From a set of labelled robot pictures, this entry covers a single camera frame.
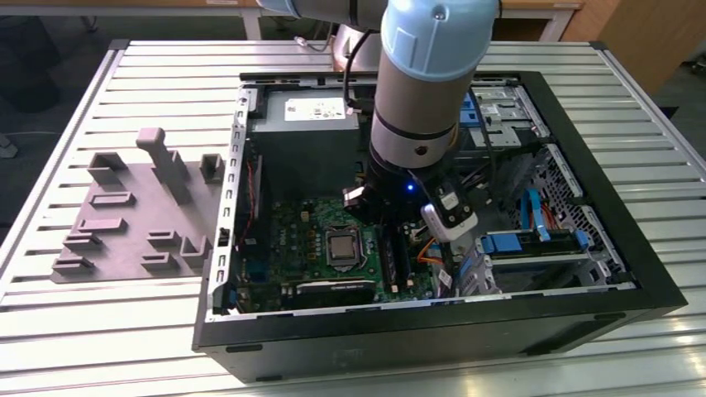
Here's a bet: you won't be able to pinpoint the thin red wire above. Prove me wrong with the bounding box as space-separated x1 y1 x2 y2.
245 159 262 245

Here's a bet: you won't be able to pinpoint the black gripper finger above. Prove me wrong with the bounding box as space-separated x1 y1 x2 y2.
341 185 378 220

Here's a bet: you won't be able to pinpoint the metal socket cover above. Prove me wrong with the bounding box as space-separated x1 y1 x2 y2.
322 225 366 270

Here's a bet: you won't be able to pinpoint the black graphics card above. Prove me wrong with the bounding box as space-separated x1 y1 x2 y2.
281 279 381 310

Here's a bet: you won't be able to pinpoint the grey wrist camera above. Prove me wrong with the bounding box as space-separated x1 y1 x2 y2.
420 181 481 242

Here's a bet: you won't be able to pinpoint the black camera cable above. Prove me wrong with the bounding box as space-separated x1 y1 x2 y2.
341 29 384 117

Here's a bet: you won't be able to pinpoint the black cable with silver plug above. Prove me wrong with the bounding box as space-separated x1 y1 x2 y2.
297 36 334 54

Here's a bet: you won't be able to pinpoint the wooden cabinet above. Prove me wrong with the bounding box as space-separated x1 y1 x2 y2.
560 0 706 98

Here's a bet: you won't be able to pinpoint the black open PC case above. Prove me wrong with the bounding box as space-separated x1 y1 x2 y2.
190 69 691 384

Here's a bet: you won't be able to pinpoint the green motherboard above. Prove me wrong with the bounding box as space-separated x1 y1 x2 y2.
235 193 441 312

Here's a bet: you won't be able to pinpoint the grey power supply unit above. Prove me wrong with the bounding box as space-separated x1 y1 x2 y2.
245 88 370 200

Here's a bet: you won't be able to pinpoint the blue flat wire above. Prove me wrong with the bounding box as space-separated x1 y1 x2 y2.
520 189 553 243

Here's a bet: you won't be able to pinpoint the metal drive cage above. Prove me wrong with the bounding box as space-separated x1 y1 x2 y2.
457 84 554 177

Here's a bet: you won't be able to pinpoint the wooden desk white legs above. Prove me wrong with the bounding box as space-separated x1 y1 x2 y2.
203 0 588 42

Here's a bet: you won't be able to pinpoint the silver CPU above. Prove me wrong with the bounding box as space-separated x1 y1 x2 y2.
329 235 360 257

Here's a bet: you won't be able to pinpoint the grey parts rack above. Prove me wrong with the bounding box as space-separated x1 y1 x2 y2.
50 127 229 286

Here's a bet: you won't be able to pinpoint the metal disk bay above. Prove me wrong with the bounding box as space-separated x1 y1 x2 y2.
473 229 636 298

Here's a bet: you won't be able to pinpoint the blue disk carrier with disk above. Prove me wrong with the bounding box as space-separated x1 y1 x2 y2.
474 229 590 261

